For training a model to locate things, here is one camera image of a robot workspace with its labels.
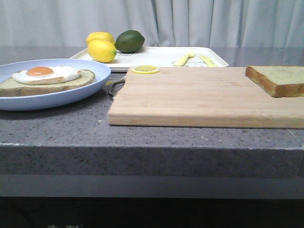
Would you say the fried egg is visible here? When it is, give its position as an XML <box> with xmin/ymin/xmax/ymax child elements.
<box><xmin>12</xmin><ymin>66</ymin><xmax>81</xmax><ymax>85</ymax></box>

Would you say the metal cutting board handle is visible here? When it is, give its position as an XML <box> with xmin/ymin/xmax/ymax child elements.
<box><xmin>108</xmin><ymin>79</ymin><xmax>125</xmax><ymax>98</ymax></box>

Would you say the yellow lemon rear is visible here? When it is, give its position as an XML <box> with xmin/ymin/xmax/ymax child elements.
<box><xmin>85</xmin><ymin>31</ymin><xmax>115</xmax><ymax>45</ymax></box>

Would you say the white curtain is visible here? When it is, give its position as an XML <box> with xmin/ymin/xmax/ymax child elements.
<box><xmin>0</xmin><ymin>0</ymin><xmax>304</xmax><ymax>48</ymax></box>

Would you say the wooden cutting board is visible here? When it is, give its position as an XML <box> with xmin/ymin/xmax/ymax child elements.
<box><xmin>108</xmin><ymin>67</ymin><xmax>304</xmax><ymax>129</ymax></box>

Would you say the yellow plastic knife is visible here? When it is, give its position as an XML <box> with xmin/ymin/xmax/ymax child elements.
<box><xmin>198</xmin><ymin>55</ymin><xmax>218</xmax><ymax>67</ymax></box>

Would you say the yellow lemon front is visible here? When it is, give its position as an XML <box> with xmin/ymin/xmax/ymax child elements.
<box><xmin>87</xmin><ymin>39</ymin><xmax>116</xmax><ymax>63</ymax></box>

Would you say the yellow lemon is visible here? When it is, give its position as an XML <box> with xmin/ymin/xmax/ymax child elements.
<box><xmin>85</xmin><ymin>31</ymin><xmax>115</xmax><ymax>45</ymax></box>
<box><xmin>87</xmin><ymin>39</ymin><xmax>116</xmax><ymax>63</ymax></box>

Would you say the light blue round plate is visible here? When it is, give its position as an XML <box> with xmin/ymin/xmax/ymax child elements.
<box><xmin>0</xmin><ymin>58</ymin><xmax>111</xmax><ymax>111</ymax></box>

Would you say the green lime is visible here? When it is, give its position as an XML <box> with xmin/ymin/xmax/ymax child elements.
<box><xmin>115</xmin><ymin>30</ymin><xmax>145</xmax><ymax>53</ymax></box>

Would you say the bread slice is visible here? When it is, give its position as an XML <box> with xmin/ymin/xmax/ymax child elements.
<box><xmin>0</xmin><ymin>69</ymin><xmax>95</xmax><ymax>97</ymax></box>
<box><xmin>245</xmin><ymin>66</ymin><xmax>304</xmax><ymax>98</ymax></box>

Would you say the yellow plastic fork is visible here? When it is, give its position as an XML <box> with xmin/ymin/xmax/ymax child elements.
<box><xmin>174</xmin><ymin>52</ymin><xmax>195</xmax><ymax>67</ymax></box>

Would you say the lemon slice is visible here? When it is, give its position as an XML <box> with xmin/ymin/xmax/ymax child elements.
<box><xmin>130</xmin><ymin>65</ymin><xmax>160</xmax><ymax>74</ymax></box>

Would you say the cream rectangular tray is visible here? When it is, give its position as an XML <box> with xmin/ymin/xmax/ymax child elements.
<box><xmin>69</xmin><ymin>46</ymin><xmax>229</xmax><ymax>71</ymax></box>

